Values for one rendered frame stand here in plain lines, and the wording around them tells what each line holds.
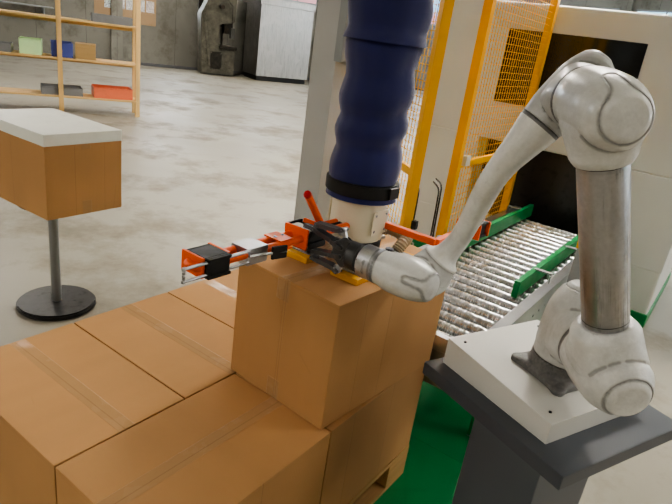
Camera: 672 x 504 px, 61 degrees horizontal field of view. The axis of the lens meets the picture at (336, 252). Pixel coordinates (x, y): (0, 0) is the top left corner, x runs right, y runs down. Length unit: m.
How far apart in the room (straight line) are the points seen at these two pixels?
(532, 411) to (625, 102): 0.78
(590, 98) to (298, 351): 1.00
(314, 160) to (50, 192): 1.33
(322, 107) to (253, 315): 1.65
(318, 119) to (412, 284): 1.93
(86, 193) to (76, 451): 1.65
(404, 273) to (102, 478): 0.87
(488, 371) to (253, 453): 0.66
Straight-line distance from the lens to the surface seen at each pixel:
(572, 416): 1.57
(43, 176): 2.92
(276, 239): 1.49
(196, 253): 1.33
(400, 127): 1.66
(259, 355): 1.79
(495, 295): 2.89
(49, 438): 1.71
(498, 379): 1.59
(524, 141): 1.33
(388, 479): 2.35
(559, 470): 1.48
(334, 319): 1.52
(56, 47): 9.38
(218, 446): 1.64
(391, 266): 1.38
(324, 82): 3.14
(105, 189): 3.09
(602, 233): 1.27
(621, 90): 1.14
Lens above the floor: 1.61
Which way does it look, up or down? 21 degrees down
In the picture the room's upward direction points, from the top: 8 degrees clockwise
